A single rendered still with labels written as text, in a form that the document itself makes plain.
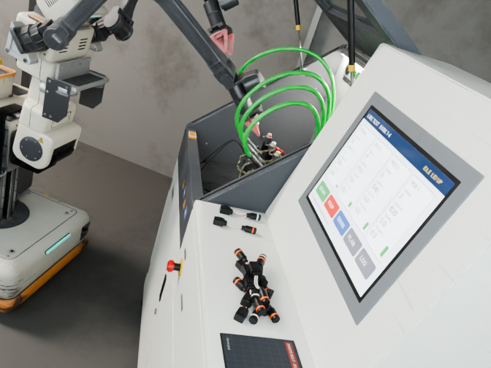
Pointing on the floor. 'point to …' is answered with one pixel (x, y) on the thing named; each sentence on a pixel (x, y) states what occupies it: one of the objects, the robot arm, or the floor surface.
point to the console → (464, 288)
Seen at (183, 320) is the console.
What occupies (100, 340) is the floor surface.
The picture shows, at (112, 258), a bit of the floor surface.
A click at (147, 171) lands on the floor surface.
